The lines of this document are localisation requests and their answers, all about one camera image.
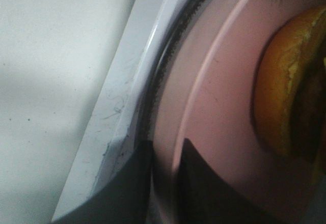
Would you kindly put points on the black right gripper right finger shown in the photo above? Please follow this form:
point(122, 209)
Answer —
point(204, 197)

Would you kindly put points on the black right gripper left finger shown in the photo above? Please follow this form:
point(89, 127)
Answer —
point(125, 198)

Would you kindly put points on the white microwave oven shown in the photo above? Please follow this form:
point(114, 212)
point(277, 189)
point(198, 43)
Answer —
point(108, 139)

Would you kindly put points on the pink round plate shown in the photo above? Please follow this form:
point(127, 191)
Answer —
point(208, 99)

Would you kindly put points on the burger with lettuce and cheese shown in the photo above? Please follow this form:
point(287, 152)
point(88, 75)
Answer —
point(289, 94)

